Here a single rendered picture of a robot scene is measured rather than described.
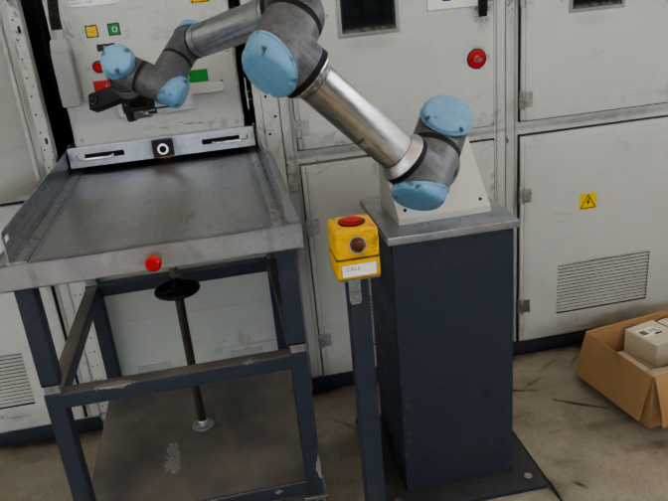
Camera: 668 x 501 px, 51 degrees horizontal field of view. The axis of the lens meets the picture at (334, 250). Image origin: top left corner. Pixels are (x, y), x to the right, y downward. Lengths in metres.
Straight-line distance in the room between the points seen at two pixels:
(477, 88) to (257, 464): 1.25
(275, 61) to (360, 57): 0.80
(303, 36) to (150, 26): 0.82
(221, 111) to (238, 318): 0.66
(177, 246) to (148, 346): 0.90
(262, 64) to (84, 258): 0.53
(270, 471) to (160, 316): 0.68
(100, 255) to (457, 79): 1.20
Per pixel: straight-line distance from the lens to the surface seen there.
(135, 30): 2.10
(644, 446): 2.23
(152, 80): 1.65
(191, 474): 1.90
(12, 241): 1.55
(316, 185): 2.13
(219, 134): 2.12
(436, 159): 1.50
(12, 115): 2.12
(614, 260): 2.61
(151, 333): 2.30
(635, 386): 2.25
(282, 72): 1.32
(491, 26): 2.20
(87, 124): 2.15
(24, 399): 2.45
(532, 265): 2.45
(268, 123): 2.09
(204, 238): 1.45
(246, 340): 2.32
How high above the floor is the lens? 1.32
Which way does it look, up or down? 22 degrees down
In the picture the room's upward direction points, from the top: 6 degrees counter-clockwise
